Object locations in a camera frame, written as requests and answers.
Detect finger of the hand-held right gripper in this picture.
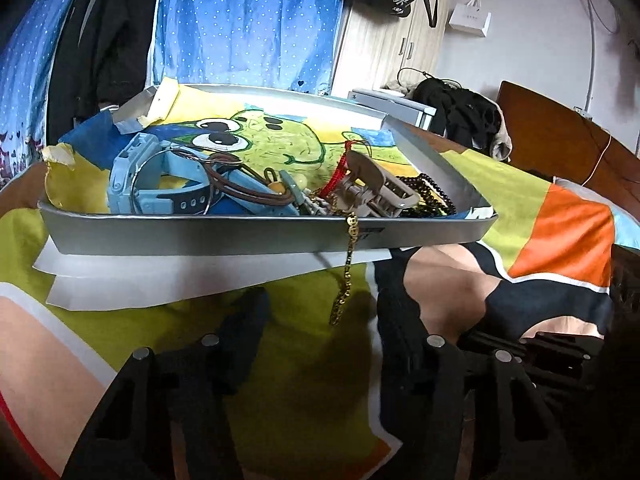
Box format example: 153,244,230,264
459,329,607,397

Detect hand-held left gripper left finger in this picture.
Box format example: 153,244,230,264
61,287,274,480

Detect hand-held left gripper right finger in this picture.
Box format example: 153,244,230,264
375,260,577,480

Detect gold chain bracelet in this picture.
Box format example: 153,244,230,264
327,210,360,327

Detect silver metal tray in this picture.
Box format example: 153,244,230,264
37,77,501,257

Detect dark bead bracelet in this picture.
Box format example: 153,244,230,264
394,172,457,219

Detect brown cord pendant necklace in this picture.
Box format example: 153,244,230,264
202,154,307,209

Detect red string bracelet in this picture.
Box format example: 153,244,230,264
317,142,354,199

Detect colourful patterned blanket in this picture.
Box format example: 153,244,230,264
0,136,640,480

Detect white paper sheets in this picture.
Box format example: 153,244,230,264
32,244,397,309

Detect beige hair claw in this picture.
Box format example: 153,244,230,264
331,152,419,219

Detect blue wristwatch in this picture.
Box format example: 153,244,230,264
106,132,302,217

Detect cartoon frog drawing sheet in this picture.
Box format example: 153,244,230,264
44,78,417,217

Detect black clothes pile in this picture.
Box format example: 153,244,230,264
412,74,514,162

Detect white box appliance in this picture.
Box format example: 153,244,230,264
349,87,437,132

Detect wooden headboard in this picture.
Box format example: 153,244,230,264
497,80,640,202

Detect light wooden wardrobe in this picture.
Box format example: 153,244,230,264
329,0,457,107

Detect white paper bag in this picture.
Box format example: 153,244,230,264
448,0,494,39

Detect blue dotted curtain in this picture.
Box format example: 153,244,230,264
0,0,352,177

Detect black jacket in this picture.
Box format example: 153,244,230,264
47,0,167,147

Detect white cable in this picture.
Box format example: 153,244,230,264
579,129,614,187

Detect white wall pipe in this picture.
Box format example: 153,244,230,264
579,0,622,117

